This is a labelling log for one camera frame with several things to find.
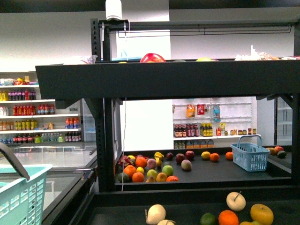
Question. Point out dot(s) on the white pear left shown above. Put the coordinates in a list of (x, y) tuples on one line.
[(155, 214)]

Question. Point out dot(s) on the grey basket handle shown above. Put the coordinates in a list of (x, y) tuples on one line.
[(12, 159)]

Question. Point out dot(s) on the white condiment shelf unit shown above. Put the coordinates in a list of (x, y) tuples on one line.
[(212, 122)]

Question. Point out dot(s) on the green lime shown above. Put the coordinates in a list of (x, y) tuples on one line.
[(208, 219)]

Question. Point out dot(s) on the light teal plastic basket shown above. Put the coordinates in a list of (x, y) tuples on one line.
[(22, 200)]

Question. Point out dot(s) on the white drinks shelf unit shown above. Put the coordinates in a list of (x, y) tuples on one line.
[(26, 117)]

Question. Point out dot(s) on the yellow-orange round pear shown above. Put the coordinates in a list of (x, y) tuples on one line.
[(262, 214)]

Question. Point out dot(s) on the red apple on top shelf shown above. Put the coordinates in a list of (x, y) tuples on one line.
[(152, 57)]

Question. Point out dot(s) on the small blue shopping basket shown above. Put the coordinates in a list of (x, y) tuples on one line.
[(249, 156)]

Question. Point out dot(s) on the orange tangerine near front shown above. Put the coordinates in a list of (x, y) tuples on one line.
[(228, 217)]

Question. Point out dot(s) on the black metal shelf rack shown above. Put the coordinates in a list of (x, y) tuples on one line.
[(104, 83)]

